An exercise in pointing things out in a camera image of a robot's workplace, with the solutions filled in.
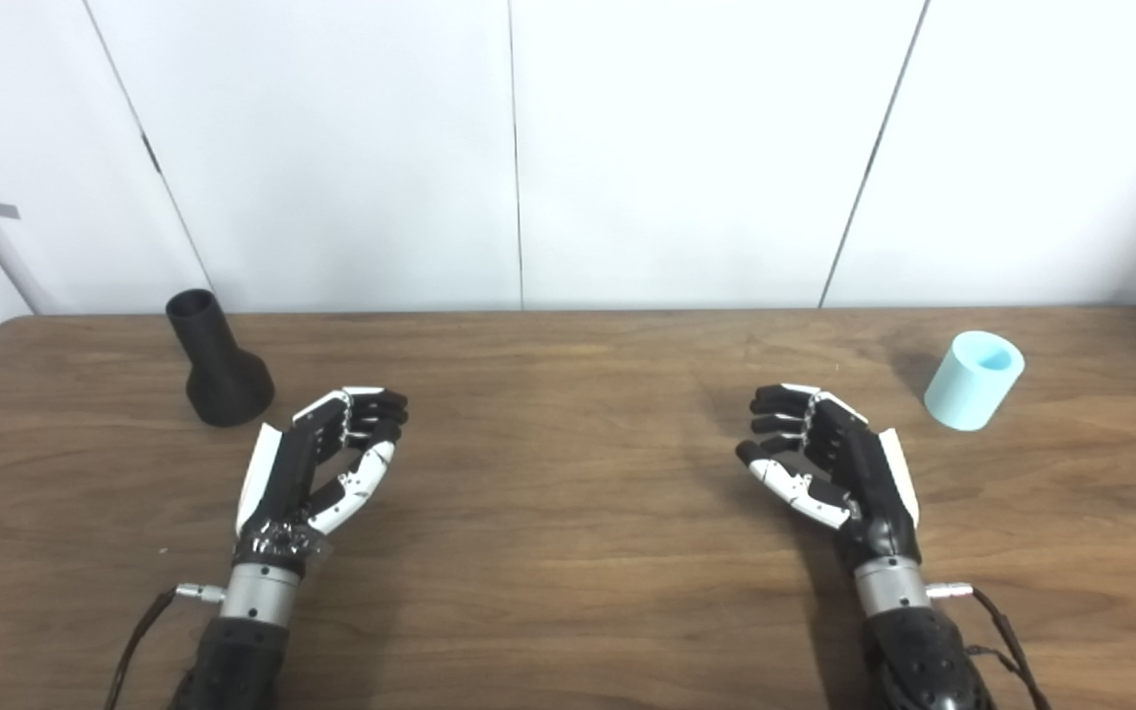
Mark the white and black left hand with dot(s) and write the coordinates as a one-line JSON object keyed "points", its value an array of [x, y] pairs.
{"points": [[277, 473]]}

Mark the white and black right hand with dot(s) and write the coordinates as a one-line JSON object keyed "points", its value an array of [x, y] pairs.
{"points": [[869, 483]]}

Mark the black nozzle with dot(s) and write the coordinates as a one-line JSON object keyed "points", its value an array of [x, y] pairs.
{"points": [[223, 385]]}

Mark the small black wall hinge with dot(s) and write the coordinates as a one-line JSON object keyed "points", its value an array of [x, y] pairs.
{"points": [[150, 153]]}

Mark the small gray wall label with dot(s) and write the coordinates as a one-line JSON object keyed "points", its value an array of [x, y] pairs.
{"points": [[4, 210]]}

